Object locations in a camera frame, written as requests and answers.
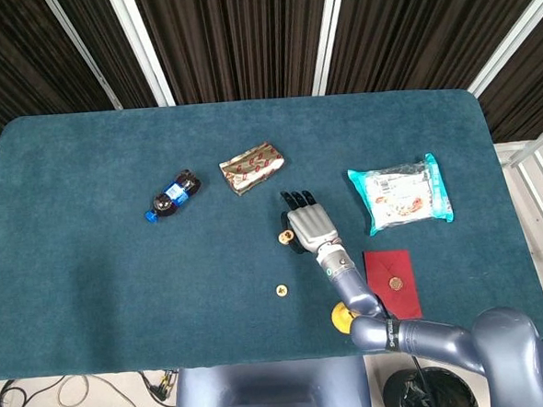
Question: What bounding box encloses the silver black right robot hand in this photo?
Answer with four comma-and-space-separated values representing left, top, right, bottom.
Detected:
277, 188, 341, 257

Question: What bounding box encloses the gold red snack packet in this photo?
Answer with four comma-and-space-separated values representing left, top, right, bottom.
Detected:
216, 140, 288, 198

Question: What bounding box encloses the red envelope with gold seal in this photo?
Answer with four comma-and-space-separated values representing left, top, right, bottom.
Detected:
362, 248, 423, 322

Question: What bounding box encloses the teal edged food package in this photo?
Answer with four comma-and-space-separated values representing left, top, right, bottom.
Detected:
345, 151, 456, 238

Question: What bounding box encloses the yellow pear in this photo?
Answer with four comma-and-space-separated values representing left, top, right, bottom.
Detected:
330, 301, 357, 333

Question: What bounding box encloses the teal velvet tablecloth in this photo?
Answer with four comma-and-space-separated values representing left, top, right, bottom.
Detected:
0, 83, 543, 381

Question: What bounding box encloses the cola bottle with blue label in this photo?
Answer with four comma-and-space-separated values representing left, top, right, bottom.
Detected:
141, 169, 205, 225

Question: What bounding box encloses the blue grey robot torso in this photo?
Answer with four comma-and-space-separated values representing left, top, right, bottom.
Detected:
170, 355, 373, 407

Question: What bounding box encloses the dark brown curtain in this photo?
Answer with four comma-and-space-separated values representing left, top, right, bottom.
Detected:
0, 0, 543, 203

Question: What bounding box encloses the grey floor cable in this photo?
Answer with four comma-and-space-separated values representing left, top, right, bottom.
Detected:
54, 369, 152, 407

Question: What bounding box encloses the black plug cable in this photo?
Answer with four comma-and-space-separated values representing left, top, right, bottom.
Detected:
140, 367, 181, 407

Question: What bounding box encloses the wide white screen post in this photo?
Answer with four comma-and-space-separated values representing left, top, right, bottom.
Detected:
461, 0, 543, 99
306, 0, 353, 97
105, 0, 177, 110

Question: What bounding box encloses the silver metal rack frame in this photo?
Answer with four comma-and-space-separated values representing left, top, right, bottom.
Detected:
491, 121, 543, 269

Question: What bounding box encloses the thin white screen post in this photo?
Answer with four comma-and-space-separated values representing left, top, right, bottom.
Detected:
41, 0, 123, 115

